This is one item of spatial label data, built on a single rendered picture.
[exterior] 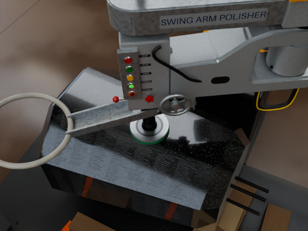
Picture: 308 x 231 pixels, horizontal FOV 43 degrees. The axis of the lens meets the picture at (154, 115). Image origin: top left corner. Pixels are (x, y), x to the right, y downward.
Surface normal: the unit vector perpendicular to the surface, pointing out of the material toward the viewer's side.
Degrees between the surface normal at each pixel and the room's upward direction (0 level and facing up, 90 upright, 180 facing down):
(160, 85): 90
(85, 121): 16
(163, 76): 90
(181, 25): 90
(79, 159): 45
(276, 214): 0
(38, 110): 0
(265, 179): 0
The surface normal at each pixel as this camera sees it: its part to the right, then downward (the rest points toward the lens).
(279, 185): -0.03, -0.61
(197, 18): 0.09, 0.79
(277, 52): -0.84, 0.44
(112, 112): -0.30, -0.56
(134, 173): -0.32, 0.08
